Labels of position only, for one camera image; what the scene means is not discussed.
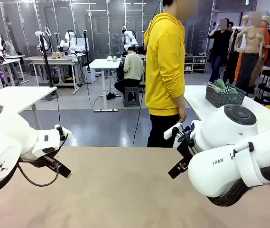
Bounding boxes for person's right forearm yellow sleeve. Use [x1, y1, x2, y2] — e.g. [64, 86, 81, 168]
[172, 87, 187, 114]

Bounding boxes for large white table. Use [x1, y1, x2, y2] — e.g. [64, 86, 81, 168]
[184, 85, 270, 133]
[0, 85, 57, 130]

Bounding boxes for black desk cable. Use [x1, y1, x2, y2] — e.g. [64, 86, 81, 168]
[86, 71, 107, 108]

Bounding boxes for white computer case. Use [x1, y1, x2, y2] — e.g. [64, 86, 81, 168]
[82, 65, 96, 84]

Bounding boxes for hanging black cable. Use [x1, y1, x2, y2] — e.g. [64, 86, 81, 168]
[131, 0, 162, 148]

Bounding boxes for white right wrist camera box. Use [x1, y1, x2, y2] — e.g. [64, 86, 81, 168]
[163, 123, 183, 140]

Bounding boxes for long white work desk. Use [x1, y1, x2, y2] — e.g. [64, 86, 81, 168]
[29, 56, 82, 95]

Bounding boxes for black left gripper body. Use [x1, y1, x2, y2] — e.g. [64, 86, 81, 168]
[18, 148, 62, 169]

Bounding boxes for standing person in black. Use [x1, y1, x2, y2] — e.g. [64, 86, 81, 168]
[207, 18, 233, 84]

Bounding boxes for bare mannequin with dark skirt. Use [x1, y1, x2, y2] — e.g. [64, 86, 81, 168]
[234, 11, 266, 95]

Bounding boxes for black hanging trousers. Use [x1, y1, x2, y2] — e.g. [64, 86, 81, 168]
[223, 51, 240, 85]

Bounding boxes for black tripod stand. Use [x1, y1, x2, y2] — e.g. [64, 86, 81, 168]
[83, 30, 92, 73]
[37, 33, 55, 88]

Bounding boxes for beige towel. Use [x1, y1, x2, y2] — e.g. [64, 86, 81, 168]
[204, 82, 217, 92]

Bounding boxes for person in yellow hoodie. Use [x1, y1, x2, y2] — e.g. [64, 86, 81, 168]
[143, 0, 187, 148]

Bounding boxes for white height-adjustable desk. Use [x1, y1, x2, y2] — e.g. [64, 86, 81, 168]
[89, 58, 121, 113]

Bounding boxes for thin black floor cable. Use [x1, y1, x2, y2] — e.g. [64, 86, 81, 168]
[55, 91, 62, 126]

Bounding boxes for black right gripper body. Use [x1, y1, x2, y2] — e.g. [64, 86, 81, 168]
[176, 125, 201, 167]

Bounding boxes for person's right hand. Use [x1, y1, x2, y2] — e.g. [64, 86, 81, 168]
[177, 110, 188, 124]

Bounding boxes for seated person grey jacket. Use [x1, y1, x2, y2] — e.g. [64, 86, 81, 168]
[2, 39, 19, 84]

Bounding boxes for grey plastic stool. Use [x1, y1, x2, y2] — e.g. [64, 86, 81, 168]
[122, 86, 140, 108]

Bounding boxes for wooden shoe rack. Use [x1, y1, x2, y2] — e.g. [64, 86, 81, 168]
[184, 55, 208, 74]

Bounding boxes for seated person beige shirt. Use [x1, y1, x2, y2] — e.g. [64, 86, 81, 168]
[114, 46, 145, 95]

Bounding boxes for black-haired person in black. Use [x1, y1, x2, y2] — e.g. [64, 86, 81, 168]
[226, 21, 236, 57]

